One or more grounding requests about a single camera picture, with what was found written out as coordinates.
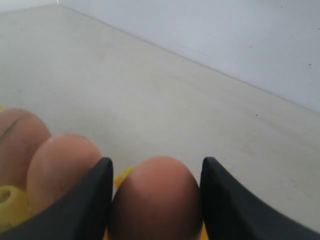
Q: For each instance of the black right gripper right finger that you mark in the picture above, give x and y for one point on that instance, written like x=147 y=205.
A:
x=232 y=212

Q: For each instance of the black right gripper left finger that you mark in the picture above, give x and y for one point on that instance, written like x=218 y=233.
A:
x=80 y=214

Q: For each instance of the brown egg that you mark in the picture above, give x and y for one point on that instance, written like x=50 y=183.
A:
x=57 y=165
x=158 y=200
x=21 y=134

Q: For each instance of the yellow plastic egg tray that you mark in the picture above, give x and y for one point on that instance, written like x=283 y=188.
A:
x=15 y=207

